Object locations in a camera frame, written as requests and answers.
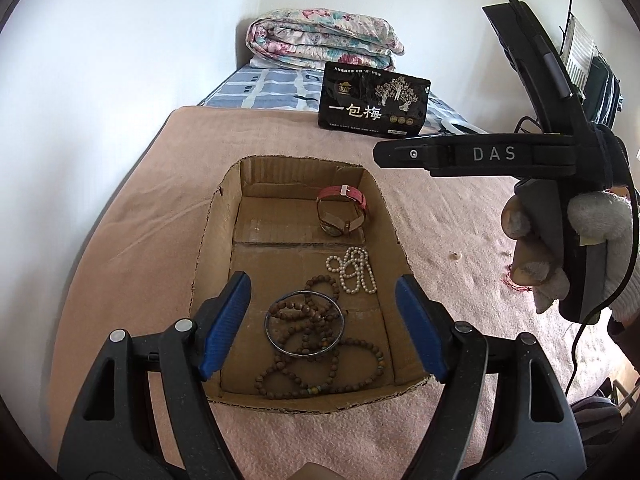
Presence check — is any black snack bag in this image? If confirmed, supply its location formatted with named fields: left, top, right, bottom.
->
left=318, top=62, right=431, bottom=139

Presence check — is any watch with red strap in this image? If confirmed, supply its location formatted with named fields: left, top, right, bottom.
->
left=316, top=184, right=368, bottom=237

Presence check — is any brown wooden bead necklace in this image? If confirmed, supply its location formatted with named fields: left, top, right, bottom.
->
left=252, top=274, right=388, bottom=401

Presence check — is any white pearl necklace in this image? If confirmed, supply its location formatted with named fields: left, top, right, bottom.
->
left=324, top=245, right=379, bottom=296

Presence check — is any blue bangle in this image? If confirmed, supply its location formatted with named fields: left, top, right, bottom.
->
left=264, top=289, right=346, bottom=359

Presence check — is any green jade pendant red cord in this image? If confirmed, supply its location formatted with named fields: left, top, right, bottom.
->
left=501, top=263, right=534, bottom=294

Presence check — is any black metal rack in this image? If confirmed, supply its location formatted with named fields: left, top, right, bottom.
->
left=560, top=0, right=624, bottom=128

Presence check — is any cardboard box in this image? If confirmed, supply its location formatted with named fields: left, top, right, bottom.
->
left=192, top=156, right=427, bottom=413

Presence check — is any folded floral quilt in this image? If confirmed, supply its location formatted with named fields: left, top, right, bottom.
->
left=245, top=8, right=405, bottom=70

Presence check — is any right hand in white glove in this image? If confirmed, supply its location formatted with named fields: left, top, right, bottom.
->
left=500, top=191, right=639, bottom=325

